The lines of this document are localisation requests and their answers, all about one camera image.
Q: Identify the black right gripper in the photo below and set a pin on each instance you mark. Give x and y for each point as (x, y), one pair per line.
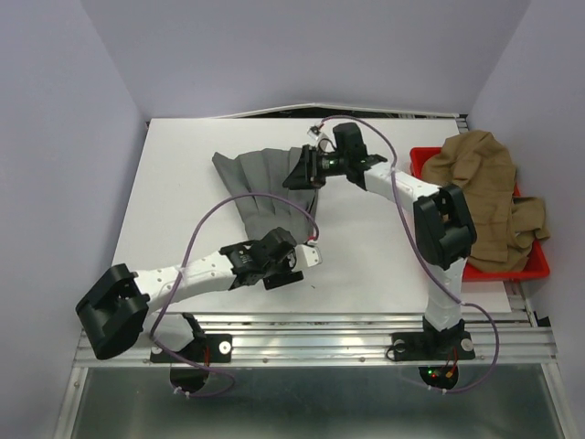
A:
(305, 175)

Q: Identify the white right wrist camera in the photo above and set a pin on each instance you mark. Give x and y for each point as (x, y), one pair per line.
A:
(321, 140)

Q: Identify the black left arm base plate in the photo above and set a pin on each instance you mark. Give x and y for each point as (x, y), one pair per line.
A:
(209, 349)

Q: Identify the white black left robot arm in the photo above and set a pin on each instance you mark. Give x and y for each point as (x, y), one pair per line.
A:
(123, 304)

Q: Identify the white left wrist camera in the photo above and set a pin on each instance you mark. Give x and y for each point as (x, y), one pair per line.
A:
(306, 257)

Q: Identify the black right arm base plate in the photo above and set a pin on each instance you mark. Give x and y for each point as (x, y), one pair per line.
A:
(419, 346)

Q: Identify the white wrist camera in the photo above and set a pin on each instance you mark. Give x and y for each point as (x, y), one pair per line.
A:
(321, 140)
(306, 257)

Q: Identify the aluminium rail frame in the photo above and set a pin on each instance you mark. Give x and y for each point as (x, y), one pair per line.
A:
(307, 337)

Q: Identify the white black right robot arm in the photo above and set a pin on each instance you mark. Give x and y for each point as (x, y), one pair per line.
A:
(436, 219)

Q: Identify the tan brown skirt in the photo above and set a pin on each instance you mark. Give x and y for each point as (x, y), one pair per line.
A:
(507, 225)

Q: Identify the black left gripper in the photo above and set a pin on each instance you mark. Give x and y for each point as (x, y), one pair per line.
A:
(284, 274)

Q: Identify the grey pleated skirt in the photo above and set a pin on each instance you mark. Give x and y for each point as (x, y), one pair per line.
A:
(264, 203)

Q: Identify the red plastic tray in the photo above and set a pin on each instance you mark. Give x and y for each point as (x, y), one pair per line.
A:
(536, 266)

